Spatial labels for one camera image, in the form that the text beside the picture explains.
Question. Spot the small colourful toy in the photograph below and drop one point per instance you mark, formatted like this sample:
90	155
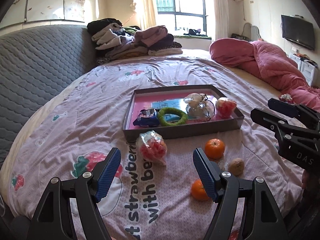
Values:
287	98

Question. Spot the clear bag of red snacks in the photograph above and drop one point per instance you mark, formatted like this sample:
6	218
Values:
152	148
226	107

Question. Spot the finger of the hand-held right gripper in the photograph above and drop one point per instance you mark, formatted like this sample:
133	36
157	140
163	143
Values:
267	120
285	106

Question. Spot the brown walnut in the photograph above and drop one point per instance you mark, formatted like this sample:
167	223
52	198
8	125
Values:
236	166

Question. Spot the strawberry printed bed sheet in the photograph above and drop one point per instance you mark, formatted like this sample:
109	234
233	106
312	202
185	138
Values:
87	110

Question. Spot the blue cookie packet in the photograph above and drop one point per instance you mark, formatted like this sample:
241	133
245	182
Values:
146	118

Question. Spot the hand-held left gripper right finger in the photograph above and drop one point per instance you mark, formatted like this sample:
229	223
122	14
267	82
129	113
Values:
203	175

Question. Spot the orange tangerine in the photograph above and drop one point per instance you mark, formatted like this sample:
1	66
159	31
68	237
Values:
215	148
197	191

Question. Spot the dark shallow cardboard box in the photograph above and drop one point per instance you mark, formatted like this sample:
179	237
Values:
190	132

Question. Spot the black wall television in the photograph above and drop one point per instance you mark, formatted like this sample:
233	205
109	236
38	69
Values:
297	31

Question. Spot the cream curtain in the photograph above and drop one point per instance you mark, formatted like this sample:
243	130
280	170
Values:
223	7
146	2

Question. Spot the dark clothes on windowsill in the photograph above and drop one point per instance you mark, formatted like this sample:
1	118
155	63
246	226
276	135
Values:
196	32

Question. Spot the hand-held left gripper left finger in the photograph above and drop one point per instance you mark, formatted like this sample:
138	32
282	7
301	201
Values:
108	175

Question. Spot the pink quilted blanket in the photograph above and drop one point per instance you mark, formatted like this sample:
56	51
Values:
262	60

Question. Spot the white drawer cabinet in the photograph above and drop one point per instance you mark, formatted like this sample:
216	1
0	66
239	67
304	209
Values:
306	67

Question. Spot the pile of folded clothes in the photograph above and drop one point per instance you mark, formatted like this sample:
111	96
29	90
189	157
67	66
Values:
135	42

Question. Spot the grey quilted headboard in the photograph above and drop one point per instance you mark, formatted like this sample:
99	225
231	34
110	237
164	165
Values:
37	67

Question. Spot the painted wall panel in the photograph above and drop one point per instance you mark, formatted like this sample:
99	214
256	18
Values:
50	2

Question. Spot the white arched chair back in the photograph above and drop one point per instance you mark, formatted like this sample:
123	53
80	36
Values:
251	30

